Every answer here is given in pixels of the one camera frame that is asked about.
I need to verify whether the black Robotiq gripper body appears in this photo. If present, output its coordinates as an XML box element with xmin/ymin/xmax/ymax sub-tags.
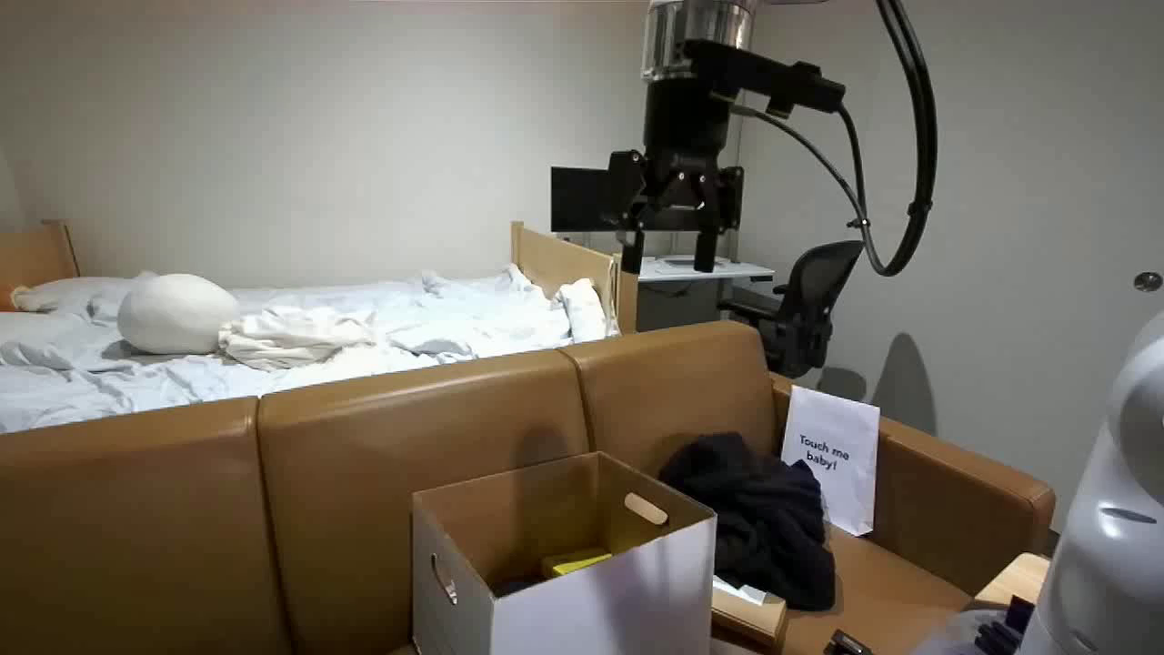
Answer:
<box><xmin>608</xmin><ymin>77</ymin><xmax>746</xmax><ymax>237</ymax></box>

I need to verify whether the black hooded cloth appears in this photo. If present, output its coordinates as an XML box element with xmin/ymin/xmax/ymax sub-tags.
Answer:
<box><xmin>654</xmin><ymin>431</ymin><xmax>839</xmax><ymax>615</ymax></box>

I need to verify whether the crumpled cream cloth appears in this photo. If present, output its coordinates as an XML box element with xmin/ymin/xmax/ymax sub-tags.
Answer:
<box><xmin>214</xmin><ymin>302</ymin><xmax>377</xmax><ymax>373</ymax></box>

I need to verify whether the white cardboard box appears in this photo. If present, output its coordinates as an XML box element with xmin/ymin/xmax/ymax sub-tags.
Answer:
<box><xmin>411</xmin><ymin>448</ymin><xmax>719</xmax><ymax>655</ymax></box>

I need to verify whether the tan leather sofa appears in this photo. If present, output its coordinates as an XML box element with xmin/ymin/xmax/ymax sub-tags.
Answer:
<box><xmin>0</xmin><ymin>316</ymin><xmax>1059</xmax><ymax>655</ymax></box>

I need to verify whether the white desk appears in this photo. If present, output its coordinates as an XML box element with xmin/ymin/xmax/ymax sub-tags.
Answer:
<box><xmin>633</xmin><ymin>251</ymin><xmax>780</xmax><ymax>336</ymax></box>

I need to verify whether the black computer monitor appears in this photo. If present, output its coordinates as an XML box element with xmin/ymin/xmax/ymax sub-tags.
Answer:
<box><xmin>548</xmin><ymin>163</ymin><xmax>746</xmax><ymax>237</ymax></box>

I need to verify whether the black office chair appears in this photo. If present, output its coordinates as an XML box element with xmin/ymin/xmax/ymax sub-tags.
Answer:
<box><xmin>732</xmin><ymin>237</ymin><xmax>871</xmax><ymax>382</ymax></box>

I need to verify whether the white paper sign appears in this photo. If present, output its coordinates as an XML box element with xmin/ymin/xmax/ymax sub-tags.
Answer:
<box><xmin>780</xmin><ymin>382</ymin><xmax>883</xmax><ymax>539</ymax></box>

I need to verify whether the yellow item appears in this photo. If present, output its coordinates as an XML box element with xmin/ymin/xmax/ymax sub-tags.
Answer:
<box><xmin>543</xmin><ymin>545</ymin><xmax>622</xmax><ymax>584</ymax></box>

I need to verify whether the light wooden side table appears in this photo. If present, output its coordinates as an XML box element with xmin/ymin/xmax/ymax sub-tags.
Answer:
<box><xmin>973</xmin><ymin>550</ymin><xmax>1050</xmax><ymax>612</ymax></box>

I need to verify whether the round white pillow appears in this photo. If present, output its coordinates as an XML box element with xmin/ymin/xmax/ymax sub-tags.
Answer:
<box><xmin>117</xmin><ymin>268</ymin><xmax>243</xmax><ymax>357</ymax></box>

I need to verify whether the flat white pillow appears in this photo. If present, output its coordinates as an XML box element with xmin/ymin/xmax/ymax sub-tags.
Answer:
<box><xmin>6</xmin><ymin>274</ymin><xmax>155</xmax><ymax>319</ymax></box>

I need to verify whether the wooden bed frame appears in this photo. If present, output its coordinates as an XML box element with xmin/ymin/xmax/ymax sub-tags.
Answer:
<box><xmin>0</xmin><ymin>216</ymin><xmax>645</xmax><ymax>340</ymax></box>

